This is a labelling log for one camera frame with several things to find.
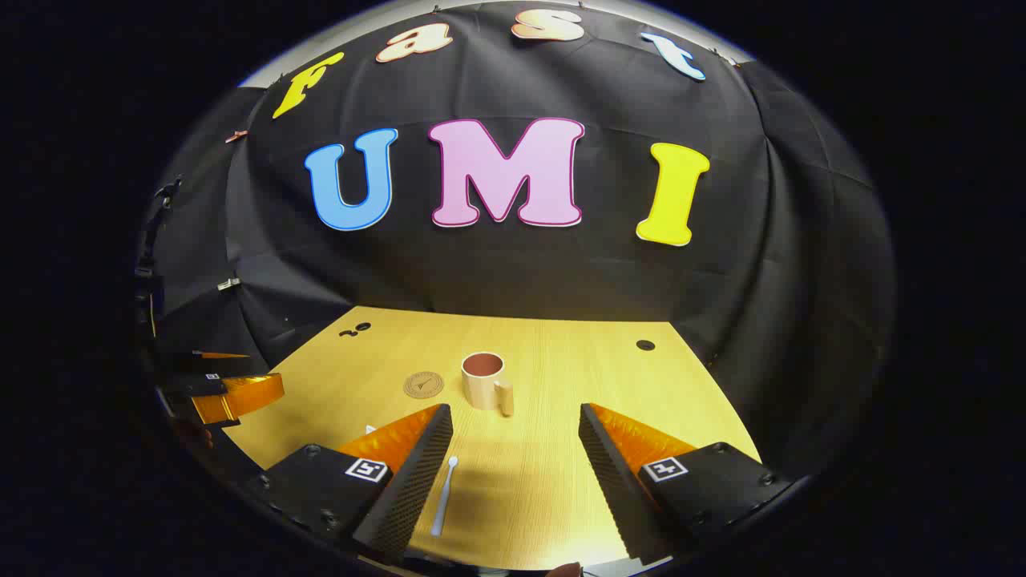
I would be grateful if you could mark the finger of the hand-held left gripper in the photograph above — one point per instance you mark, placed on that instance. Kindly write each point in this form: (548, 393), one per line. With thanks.
(240, 394)
(208, 363)

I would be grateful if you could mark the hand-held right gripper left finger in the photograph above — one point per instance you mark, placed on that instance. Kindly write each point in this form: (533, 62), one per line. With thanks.
(417, 481)

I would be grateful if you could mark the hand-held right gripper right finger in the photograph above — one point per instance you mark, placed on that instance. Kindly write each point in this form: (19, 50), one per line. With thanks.
(609, 481)

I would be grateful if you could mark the white and blue toothbrush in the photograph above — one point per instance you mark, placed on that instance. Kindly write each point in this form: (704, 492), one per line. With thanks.
(443, 497)

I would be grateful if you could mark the round brown coaster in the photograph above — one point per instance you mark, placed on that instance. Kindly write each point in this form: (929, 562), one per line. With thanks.
(423, 385)

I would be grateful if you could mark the beige cup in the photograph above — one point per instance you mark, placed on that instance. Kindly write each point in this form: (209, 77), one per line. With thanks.
(481, 389)

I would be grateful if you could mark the wooden desktop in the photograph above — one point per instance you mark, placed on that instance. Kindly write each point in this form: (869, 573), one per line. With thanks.
(545, 449)

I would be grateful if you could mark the silver metal clip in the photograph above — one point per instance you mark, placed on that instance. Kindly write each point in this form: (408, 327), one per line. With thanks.
(228, 284)

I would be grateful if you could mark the red clip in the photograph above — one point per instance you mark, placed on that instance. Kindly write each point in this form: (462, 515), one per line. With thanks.
(236, 136)

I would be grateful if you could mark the black backdrop cloth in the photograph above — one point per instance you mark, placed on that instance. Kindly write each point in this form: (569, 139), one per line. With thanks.
(513, 272)

